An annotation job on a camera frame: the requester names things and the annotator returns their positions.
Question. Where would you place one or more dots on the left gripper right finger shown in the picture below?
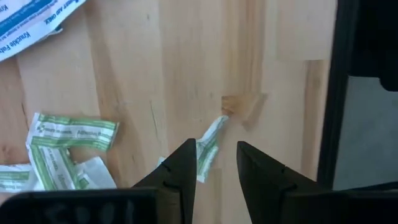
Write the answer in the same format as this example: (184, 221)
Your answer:
(267, 193)

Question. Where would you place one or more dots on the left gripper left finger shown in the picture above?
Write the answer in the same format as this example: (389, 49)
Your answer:
(168, 193)

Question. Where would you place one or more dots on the blue striped bandage wrapper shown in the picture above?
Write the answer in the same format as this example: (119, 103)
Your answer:
(28, 21)

